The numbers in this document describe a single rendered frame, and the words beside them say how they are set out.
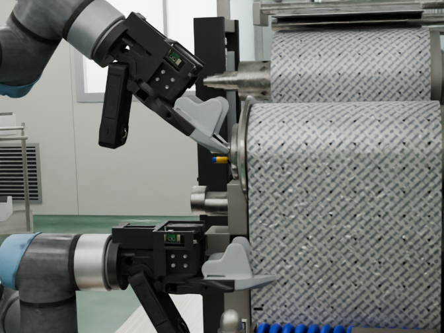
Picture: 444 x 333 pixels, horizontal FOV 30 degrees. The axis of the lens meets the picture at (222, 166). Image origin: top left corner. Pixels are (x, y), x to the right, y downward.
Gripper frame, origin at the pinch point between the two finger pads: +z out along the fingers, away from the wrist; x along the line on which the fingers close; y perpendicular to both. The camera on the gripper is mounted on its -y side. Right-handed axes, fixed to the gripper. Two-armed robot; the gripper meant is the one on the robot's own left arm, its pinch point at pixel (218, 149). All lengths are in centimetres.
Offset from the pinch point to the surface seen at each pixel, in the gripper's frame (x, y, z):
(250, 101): 0.7, 7.5, -0.6
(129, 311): 315, -170, -7
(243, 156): -5.4, 2.5, 3.4
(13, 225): 413, -221, -109
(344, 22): 35.1, 22.7, 0.6
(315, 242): -4.3, -0.4, 17.1
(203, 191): 4.2, -6.8, 1.6
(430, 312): -4.3, 2.1, 33.3
